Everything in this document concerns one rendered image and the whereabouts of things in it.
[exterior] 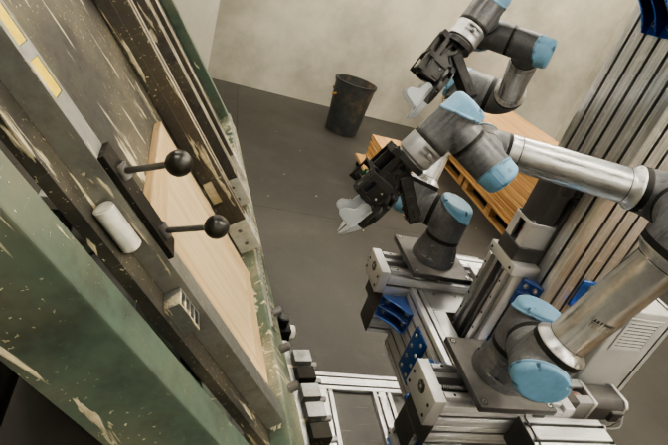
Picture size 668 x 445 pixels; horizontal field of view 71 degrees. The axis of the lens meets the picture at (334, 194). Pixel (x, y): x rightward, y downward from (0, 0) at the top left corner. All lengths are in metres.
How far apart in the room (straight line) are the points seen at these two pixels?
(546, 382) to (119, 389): 0.82
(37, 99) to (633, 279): 1.01
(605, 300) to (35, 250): 0.93
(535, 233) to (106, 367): 1.11
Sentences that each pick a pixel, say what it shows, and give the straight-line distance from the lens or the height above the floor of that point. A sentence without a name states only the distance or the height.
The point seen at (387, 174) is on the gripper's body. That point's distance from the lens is 0.90.
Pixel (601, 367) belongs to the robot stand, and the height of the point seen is 1.01.
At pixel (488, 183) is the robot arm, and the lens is 0.92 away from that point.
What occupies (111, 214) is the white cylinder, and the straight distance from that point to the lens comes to 0.72.
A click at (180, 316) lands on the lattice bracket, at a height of 1.25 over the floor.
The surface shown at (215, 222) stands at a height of 1.44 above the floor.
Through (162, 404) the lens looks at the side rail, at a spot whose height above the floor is 1.31.
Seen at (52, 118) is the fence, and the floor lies 1.55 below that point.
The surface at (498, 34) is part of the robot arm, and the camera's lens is 1.27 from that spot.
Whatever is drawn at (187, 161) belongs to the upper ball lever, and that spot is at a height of 1.53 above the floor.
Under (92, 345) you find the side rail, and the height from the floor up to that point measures 1.41.
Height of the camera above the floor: 1.83
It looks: 26 degrees down
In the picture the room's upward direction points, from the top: 19 degrees clockwise
